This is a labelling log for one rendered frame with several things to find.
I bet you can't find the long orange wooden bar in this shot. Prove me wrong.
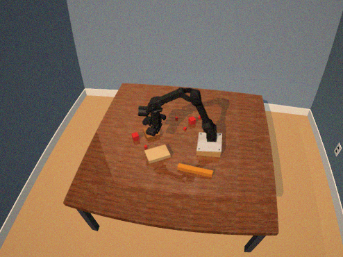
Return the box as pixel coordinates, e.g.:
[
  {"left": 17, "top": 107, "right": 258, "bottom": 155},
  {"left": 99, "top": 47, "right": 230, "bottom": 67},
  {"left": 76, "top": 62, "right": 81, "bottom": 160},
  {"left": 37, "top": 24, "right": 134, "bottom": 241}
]
[{"left": 178, "top": 163, "right": 213, "bottom": 177}]

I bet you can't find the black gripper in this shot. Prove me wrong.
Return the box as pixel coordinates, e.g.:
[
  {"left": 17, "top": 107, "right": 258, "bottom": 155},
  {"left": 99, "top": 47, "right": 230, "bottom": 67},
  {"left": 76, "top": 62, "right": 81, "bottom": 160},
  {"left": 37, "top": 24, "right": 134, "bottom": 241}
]
[{"left": 145, "top": 114, "right": 166, "bottom": 136}]

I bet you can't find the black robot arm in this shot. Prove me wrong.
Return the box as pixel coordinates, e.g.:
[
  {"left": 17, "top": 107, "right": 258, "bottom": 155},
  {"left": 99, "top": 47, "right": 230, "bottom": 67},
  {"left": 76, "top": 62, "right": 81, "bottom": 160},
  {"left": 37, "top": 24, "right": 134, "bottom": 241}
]
[{"left": 138, "top": 88, "right": 217, "bottom": 142}]

